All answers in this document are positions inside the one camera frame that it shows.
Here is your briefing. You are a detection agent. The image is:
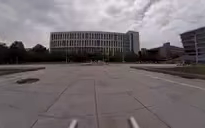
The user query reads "robot's own part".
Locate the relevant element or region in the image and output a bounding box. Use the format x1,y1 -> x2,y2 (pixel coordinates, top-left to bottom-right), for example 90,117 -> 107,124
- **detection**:
128,115 -> 141,128
67,118 -> 79,128

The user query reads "low brown building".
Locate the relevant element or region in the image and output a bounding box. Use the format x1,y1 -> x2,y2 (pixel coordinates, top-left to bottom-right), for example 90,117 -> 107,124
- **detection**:
146,41 -> 185,61

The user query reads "dark manhole cover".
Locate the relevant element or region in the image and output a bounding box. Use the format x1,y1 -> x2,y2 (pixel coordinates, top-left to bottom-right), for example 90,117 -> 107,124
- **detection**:
15,77 -> 41,85

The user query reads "row of dark trees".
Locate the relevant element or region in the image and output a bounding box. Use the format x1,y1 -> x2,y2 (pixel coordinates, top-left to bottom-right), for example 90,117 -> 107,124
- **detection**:
0,40 -> 151,65

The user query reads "kerbed grass bed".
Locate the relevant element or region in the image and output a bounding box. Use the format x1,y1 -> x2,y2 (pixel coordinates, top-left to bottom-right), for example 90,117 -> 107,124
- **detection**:
129,63 -> 205,82
0,66 -> 46,78

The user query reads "large pale curved building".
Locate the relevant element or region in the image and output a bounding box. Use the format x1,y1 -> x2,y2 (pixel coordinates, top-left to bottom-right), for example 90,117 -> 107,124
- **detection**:
49,30 -> 141,57

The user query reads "grey concrete slab plaza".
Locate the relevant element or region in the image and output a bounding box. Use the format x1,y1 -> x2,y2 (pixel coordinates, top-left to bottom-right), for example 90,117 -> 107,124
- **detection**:
0,63 -> 205,128

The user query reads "dark glass building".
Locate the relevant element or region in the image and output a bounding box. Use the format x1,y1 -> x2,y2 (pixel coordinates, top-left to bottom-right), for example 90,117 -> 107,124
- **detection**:
179,26 -> 205,64

